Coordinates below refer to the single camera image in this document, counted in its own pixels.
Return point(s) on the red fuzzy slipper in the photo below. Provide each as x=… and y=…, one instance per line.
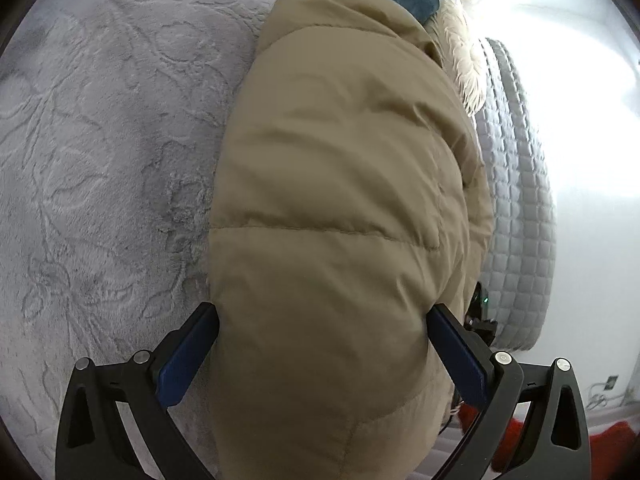
x=612, y=447
x=512, y=430

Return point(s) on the cream fluffy pillow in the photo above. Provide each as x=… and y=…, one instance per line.
x=460, y=50

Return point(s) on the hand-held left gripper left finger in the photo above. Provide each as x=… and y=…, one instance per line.
x=187, y=355

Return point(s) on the beige puffer jacket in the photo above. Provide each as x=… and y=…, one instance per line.
x=325, y=210

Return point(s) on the lavender embossed blanket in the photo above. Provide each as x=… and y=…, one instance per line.
x=100, y=160

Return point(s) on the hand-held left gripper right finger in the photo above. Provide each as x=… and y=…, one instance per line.
x=457, y=355

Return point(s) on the white quilted mattress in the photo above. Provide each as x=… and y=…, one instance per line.
x=520, y=185

